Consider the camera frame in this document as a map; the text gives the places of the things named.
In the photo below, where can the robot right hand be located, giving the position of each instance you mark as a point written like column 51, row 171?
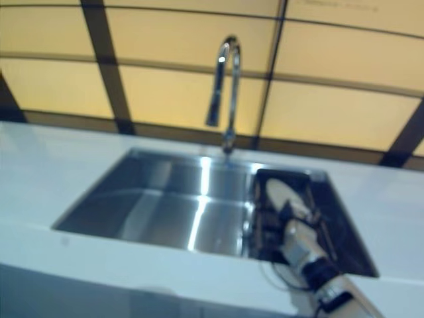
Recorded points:
column 288, row 210

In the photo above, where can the cream ceramic plate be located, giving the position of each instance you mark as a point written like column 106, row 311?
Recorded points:
column 281, row 192

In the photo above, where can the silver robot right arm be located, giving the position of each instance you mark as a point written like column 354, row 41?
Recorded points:
column 308, row 245

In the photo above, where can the black dish drying rack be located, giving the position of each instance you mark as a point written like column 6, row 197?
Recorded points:
column 344, row 238

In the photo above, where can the chrome gooseneck faucet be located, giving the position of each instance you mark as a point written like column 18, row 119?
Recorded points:
column 233, row 96

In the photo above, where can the stainless steel sink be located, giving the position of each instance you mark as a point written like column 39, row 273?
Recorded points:
column 149, row 205

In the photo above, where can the white cabinet door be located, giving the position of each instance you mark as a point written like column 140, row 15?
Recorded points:
column 83, row 295

